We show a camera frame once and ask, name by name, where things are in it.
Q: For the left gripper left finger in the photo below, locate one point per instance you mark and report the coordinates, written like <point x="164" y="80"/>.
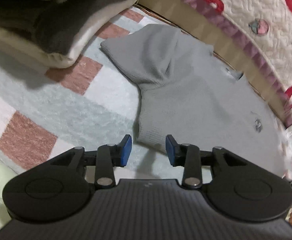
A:
<point x="110" y="156"/>

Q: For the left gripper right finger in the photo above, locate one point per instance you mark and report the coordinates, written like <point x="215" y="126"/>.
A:
<point x="188" y="157"/>

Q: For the grey knit sweater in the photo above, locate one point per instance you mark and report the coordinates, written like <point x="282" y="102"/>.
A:
<point x="188" y="93"/>

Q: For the checkered happy dog rug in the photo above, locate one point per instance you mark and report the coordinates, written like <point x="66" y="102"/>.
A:
<point x="46" y="111"/>

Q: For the dark grey folded garment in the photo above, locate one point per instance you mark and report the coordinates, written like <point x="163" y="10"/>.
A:
<point x="50" y="24"/>

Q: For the cream folded ribbed garment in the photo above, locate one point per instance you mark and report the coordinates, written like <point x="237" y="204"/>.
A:
<point x="22" y="48"/>

